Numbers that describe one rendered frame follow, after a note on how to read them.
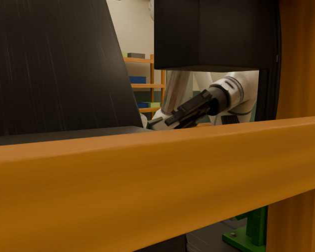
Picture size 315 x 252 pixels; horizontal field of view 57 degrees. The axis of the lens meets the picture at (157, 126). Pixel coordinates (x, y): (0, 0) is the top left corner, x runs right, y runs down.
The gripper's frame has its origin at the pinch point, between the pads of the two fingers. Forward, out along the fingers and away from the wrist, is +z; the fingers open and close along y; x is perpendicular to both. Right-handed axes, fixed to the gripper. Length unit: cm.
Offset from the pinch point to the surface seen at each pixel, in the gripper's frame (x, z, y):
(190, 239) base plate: 22.3, 2.0, -24.5
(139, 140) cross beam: 15.4, 26.2, 36.4
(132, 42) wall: -423, -375, -405
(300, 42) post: 12.0, -11.8, 30.8
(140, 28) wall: -441, -411, -388
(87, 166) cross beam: 15, 31, 37
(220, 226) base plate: 25.1, -9.7, -28.0
